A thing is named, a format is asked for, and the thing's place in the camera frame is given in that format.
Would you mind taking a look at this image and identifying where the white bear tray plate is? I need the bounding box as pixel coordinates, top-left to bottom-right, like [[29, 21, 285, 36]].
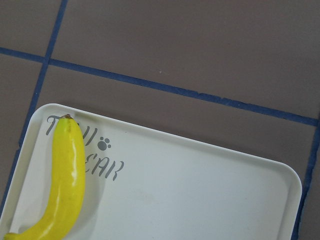
[[0, 103, 302, 240]]

